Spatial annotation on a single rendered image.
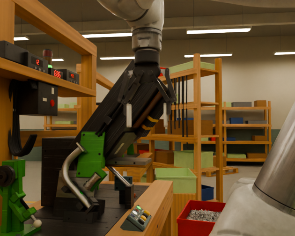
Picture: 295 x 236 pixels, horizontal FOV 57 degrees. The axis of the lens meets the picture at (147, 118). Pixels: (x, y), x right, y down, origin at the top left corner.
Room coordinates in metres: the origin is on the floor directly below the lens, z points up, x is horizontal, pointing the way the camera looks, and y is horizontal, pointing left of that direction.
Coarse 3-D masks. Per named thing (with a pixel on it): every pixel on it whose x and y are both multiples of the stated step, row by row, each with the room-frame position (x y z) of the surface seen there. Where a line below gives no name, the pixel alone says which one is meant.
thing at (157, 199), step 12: (156, 180) 2.04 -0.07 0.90; (144, 192) 1.66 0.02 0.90; (156, 192) 1.66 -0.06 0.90; (168, 192) 1.74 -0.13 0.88; (144, 204) 1.41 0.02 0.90; (156, 204) 1.41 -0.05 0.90; (168, 204) 1.73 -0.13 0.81; (156, 216) 1.29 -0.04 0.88; (120, 228) 1.07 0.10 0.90; (156, 228) 1.29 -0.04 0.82
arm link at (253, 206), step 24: (288, 120) 0.48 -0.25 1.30; (288, 144) 0.46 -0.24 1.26; (264, 168) 0.50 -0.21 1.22; (288, 168) 0.45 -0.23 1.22; (240, 192) 0.51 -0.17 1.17; (264, 192) 0.48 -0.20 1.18; (288, 192) 0.45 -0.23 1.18; (240, 216) 0.47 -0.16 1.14; (264, 216) 0.45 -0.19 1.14; (288, 216) 0.45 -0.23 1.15
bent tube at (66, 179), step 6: (78, 144) 1.22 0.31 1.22; (78, 150) 1.22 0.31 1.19; (84, 150) 1.22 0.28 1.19; (72, 156) 1.22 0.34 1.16; (66, 162) 1.22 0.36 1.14; (66, 168) 1.22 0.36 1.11; (66, 174) 1.21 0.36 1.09; (66, 180) 1.20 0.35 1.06; (72, 186) 1.18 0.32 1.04; (78, 192) 1.17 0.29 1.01; (78, 198) 1.16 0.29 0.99; (84, 198) 1.16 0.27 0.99; (84, 204) 1.15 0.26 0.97; (90, 204) 1.15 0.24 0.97
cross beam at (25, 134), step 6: (24, 132) 1.42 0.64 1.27; (30, 132) 1.47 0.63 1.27; (36, 132) 1.52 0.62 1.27; (42, 132) 1.58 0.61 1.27; (48, 132) 1.64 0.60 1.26; (54, 132) 1.71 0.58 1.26; (60, 132) 1.78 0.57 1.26; (66, 132) 1.86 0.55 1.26; (72, 132) 1.94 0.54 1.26; (78, 132) 2.04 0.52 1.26; (24, 138) 1.42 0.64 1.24; (24, 144) 1.42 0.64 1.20; (36, 144) 1.52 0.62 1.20
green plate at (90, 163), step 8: (88, 136) 1.27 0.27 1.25; (96, 136) 1.26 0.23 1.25; (104, 136) 1.26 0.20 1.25; (88, 144) 1.26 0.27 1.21; (96, 144) 1.25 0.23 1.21; (88, 152) 1.25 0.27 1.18; (96, 152) 1.24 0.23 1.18; (80, 160) 1.24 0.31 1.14; (88, 160) 1.24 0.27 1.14; (96, 160) 1.23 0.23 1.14; (104, 160) 1.30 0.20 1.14; (80, 168) 1.23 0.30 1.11; (88, 168) 1.23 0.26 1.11; (96, 168) 1.22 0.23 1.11; (104, 168) 1.30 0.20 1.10; (80, 176) 1.22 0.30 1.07; (88, 176) 1.22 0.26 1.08
